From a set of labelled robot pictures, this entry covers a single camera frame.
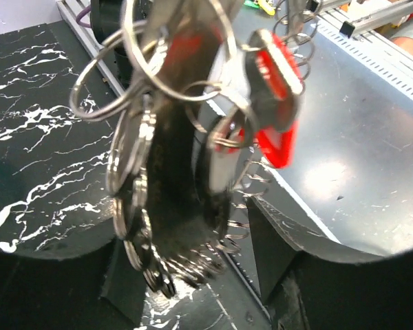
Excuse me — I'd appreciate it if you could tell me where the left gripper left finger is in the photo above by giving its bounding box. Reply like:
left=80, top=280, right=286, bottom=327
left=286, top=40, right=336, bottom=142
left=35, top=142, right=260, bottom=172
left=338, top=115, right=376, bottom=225
left=0, top=242, right=145, bottom=329

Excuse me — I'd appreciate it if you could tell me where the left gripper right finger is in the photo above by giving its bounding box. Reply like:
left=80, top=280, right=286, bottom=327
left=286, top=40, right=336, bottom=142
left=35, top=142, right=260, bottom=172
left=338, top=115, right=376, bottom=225
left=247, top=197, right=413, bottom=329

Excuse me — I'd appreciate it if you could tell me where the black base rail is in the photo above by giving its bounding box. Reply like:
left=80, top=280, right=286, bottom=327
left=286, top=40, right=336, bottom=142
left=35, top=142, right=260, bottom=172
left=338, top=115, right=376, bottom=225
left=47, top=20, right=273, bottom=330

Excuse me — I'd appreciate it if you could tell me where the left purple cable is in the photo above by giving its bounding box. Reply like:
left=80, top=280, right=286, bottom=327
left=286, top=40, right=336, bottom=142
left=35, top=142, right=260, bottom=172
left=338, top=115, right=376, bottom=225
left=76, top=5, right=97, bottom=29

